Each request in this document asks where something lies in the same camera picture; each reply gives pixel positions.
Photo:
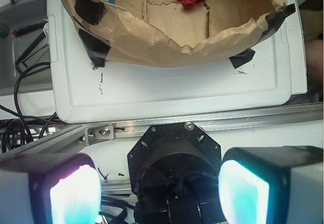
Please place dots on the aluminium extrusion rail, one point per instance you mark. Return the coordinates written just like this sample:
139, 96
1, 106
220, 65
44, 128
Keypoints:
292, 121

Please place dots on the metal corner bracket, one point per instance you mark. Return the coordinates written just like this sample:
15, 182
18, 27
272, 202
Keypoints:
98, 133

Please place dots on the black hex key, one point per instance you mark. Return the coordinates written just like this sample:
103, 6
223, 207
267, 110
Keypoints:
27, 51

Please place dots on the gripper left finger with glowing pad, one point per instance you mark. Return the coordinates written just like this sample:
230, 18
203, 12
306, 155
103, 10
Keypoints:
49, 188

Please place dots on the brown paper bag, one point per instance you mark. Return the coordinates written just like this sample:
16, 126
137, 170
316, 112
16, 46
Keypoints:
165, 33

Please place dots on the red-tipped black pen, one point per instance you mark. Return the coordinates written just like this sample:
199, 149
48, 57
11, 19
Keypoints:
28, 29

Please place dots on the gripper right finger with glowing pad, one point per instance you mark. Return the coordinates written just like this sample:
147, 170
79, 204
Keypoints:
282, 184

